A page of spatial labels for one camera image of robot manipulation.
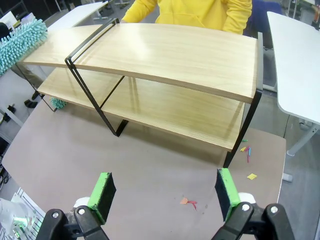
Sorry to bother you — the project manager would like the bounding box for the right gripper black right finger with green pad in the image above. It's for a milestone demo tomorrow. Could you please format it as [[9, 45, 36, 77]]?
[[212, 167, 296, 240]]

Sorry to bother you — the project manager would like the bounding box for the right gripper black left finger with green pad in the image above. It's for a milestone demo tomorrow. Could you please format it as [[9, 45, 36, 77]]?
[[36, 171, 118, 240]]

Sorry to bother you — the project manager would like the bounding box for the teal microfiber duster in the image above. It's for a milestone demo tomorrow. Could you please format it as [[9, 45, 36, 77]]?
[[0, 18, 49, 77], [49, 96, 67, 111]]

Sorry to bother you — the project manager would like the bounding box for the white desk with grey legs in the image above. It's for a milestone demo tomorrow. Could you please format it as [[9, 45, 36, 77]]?
[[262, 11, 320, 157]]

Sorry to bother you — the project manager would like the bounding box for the blue chair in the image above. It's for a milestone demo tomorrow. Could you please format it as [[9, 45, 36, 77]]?
[[243, 0, 284, 49]]

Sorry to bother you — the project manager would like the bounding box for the white table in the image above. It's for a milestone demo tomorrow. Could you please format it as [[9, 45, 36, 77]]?
[[46, 1, 111, 29]]

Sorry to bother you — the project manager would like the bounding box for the person in yellow hoodie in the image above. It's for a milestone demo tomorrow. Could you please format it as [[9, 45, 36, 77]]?
[[121, 0, 253, 35]]

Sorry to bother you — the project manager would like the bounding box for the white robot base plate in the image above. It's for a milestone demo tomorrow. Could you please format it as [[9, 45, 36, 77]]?
[[0, 187, 48, 240]]

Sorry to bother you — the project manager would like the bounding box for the wooden shelf black metal frame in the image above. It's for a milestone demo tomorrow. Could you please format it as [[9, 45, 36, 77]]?
[[16, 17, 264, 169]]

